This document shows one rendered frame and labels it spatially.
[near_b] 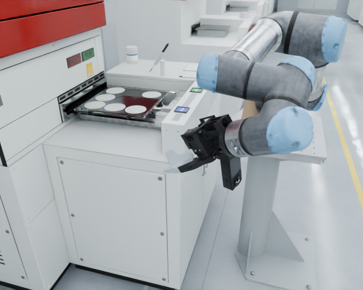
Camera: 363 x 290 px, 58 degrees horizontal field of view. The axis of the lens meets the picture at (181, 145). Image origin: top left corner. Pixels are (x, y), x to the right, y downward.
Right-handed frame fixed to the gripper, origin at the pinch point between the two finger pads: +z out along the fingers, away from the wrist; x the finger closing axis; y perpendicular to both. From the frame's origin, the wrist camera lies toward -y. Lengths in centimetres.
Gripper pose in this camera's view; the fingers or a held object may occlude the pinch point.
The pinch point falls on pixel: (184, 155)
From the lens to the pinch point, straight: 82.4
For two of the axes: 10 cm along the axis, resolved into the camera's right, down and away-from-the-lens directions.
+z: -5.7, 1.0, 8.2
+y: -5.2, -8.2, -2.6
